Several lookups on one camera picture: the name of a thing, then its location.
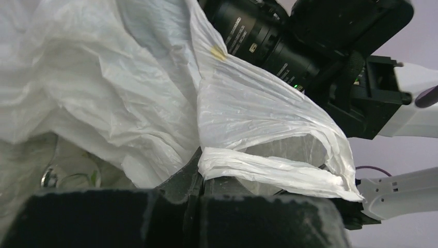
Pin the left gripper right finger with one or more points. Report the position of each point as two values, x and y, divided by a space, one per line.
231 216

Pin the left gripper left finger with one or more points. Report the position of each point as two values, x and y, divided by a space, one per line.
165 216

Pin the white plastic bag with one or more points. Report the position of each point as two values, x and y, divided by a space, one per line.
142 85

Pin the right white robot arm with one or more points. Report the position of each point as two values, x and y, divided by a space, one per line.
324 48

